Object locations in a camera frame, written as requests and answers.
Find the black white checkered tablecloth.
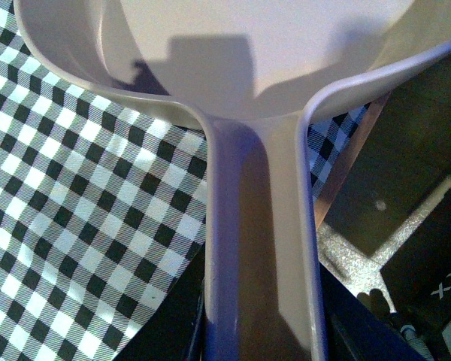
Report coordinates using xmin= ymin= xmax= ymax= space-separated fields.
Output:
xmin=0 ymin=0 xmax=371 ymax=361

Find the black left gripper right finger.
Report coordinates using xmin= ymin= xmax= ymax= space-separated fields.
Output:
xmin=320 ymin=265 xmax=424 ymax=361

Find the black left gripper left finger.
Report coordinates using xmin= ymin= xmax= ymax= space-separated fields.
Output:
xmin=118 ymin=246 xmax=205 ymax=360

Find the beige plastic dustpan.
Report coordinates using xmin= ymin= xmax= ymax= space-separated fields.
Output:
xmin=14 ymin=1 xmax=451 ymax=360

